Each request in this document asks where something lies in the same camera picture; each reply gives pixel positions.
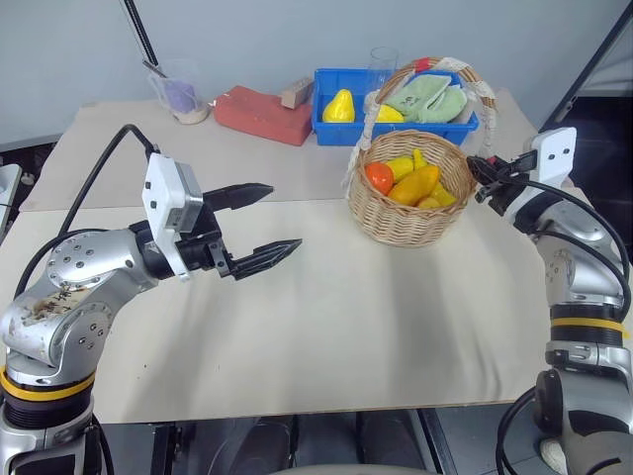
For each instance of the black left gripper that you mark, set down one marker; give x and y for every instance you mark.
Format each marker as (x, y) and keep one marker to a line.
(200, 252)

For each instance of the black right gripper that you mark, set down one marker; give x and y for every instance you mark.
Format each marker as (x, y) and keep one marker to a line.
(509, 180)

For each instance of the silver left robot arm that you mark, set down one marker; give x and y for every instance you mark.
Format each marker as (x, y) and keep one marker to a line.
(74, 302)

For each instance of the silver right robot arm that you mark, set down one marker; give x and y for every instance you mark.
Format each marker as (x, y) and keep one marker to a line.
(588, 232)

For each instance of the small yellow banana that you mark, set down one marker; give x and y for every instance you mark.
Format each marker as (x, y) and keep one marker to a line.
(420, 159)

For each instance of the orange-yellow mango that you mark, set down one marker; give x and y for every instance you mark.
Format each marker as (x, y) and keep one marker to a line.
(413, 185)

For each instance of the green cloth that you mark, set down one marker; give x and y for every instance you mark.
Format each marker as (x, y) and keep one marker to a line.
(425, 101)

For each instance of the orange tangerine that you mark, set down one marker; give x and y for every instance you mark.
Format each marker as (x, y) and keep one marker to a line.
(380, 176)

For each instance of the beige table cloth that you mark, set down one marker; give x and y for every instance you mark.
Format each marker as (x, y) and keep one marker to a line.
(297, 321)
(123, 158)

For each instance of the red brick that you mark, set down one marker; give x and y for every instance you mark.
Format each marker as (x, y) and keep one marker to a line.
(262, 115)

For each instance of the yellow lemon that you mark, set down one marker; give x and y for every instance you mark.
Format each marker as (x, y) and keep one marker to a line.
(389, 114)

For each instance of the blue plastic bin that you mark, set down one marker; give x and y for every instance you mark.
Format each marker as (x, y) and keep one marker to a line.
(336, 129)

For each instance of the large yellow pear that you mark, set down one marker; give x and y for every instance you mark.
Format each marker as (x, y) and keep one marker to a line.
(338, 108)

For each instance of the clear measuring cup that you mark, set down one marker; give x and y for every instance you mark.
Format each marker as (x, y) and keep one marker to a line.
(180, 96)

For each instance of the clear drinking glass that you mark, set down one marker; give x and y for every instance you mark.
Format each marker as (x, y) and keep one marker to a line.
(383, 66)

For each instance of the black rod with clip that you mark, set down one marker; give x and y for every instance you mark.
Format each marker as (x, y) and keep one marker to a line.
(141, 37)

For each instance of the white device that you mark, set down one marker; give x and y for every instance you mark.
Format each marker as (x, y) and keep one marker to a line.
(7, 183)

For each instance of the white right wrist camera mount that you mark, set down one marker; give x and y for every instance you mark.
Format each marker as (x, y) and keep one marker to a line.
(556, 153)

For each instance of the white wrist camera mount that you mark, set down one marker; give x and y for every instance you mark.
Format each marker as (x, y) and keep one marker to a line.
(160, 188)
(556, 153)

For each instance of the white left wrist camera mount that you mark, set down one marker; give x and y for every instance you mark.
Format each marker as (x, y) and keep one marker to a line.
(160, 188)

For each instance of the black metal frame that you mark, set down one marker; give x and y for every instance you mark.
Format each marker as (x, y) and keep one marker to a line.
(593, 54)

